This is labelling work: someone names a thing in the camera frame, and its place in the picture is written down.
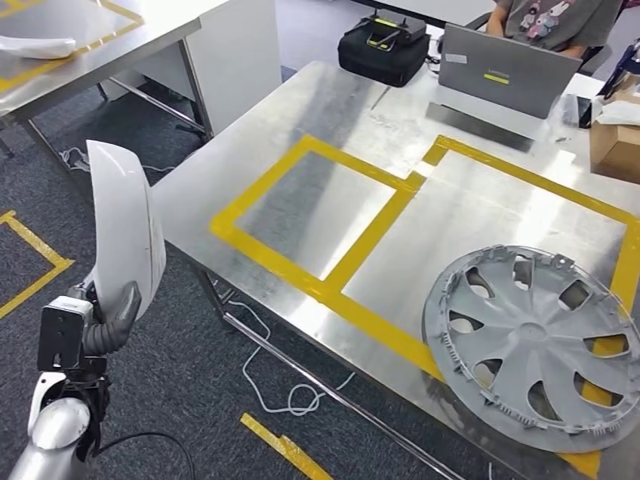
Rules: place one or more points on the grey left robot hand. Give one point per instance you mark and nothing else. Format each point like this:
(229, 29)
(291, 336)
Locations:
(125, 324)

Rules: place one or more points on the white curved panel part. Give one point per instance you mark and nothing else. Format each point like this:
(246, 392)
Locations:
(125, 225)
(35, 48)

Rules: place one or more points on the black carry bag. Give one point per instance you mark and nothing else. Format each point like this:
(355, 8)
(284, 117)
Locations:
(380, 66)

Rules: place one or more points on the grey plastic hubcap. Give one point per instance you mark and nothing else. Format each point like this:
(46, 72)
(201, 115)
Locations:
(530, 331)

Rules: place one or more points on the grey laptop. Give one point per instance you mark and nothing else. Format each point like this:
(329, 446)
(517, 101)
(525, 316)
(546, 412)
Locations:
(500, 66)

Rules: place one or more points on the clear plastic bag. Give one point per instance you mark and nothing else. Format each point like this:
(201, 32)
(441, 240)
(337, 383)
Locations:
(567, 109)

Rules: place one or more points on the person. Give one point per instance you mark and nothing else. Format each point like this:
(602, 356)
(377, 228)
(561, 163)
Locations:
(550, 20)

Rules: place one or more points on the black phone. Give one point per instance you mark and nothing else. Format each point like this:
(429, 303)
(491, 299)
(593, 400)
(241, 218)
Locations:
(585, 112)

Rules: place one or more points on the brown cardboard box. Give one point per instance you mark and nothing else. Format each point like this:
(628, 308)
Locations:
(615, 152)

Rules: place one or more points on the white padded bag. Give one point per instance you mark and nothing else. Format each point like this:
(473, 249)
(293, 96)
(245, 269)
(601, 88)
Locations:
(620, 114)

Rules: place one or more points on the blue and silver bottle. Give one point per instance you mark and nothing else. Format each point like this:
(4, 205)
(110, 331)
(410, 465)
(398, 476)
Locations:
(623, 66)

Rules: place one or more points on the steel workbench frame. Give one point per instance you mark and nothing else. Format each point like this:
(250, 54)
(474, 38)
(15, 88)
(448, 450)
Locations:
(195, 93)
(350, 403)

